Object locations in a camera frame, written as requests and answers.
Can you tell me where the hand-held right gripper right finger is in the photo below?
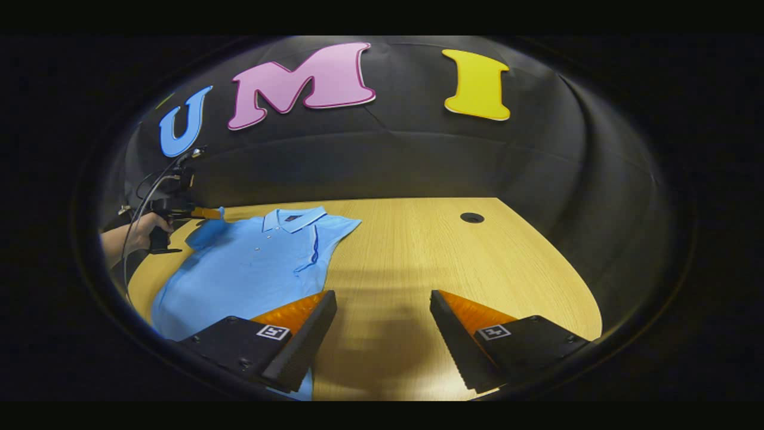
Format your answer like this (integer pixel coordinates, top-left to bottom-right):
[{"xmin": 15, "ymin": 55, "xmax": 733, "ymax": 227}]
[{"xmin": 430, "ymin": 290, "xmax": 592, "ymax": 394}]

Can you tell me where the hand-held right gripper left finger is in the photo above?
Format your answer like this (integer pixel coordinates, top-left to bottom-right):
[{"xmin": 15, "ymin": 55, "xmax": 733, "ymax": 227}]
[{"xmin": 176, "ymin": 290, "xmax": 338, "ymax": 394}]

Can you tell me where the light blue T-shirt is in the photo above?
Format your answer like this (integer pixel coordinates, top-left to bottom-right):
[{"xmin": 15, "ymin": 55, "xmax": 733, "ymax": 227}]
[{"xmin": 150, "ymin": 206, "xmax": 363, "ymax": 401}]

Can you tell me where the black backdrop cloth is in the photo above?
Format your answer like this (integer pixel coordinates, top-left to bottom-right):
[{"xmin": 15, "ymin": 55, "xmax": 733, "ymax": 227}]
[{"xmin": 98, "ymin": 36, "xmax": 666, "ymax": 323}]

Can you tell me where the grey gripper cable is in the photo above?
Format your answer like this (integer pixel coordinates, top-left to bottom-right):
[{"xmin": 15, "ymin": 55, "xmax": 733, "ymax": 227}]
[{"xmin": 121, "ymin": 152, "xmax": 198, "ymax": 305}]

